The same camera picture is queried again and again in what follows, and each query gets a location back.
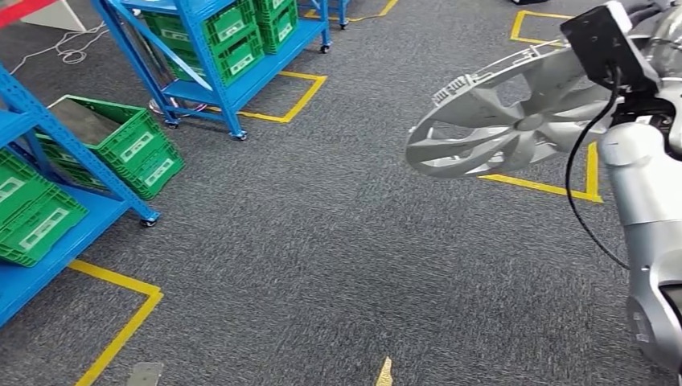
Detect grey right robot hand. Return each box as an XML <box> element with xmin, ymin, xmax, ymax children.
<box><xmin>620</xmin><ymin>0</ymin><xmax>682</xmax><ymax>84</ymax></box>

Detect silver plastic wheel cover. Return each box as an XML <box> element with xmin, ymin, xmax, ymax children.
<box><xmin>405</xmin><ymin>38</ymin><xmax>627</xmax><ymax>180</ymax></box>

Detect blue metal shelf rack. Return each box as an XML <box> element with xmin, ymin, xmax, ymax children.
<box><xmin>0</xmin><ymin>63</ymin><xmax>162</xmax><ymax>329</ymax></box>
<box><xmin>298</xmin><ymin>0</ymin><xmax>353</xmax><ymax>31</ymax></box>
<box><xmin>90</xmin><ymin>0</ymin><xmax>332</xmax><ymax>143</ymax></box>

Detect chrome stanchion base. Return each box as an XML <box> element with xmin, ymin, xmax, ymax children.
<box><xmin>147</xmin><ymin>96</ymin><xmax>212</xmax><ymax>120</ymax></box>

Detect white desk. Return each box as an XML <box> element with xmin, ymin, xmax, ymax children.
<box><xmin>20</xmin><ymin>0</ymin><xmax>88</xmax><ymax>33</ymax></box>

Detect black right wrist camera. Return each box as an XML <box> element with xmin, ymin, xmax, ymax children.
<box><xmin>559</xmin><ymin>0</ymin><xmax>663</xmax><ymax>96</ymax></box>

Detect white cable coil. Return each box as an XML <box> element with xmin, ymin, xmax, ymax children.
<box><xmin>7</xmin><ymin>21</ymin><xmax>110</xmax><ymax>76</ymax></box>

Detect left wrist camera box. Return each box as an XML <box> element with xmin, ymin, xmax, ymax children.
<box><xmin>125</xmin><ymin>362</ymin><xmax>165</xmax><ymax>386</ymax></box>

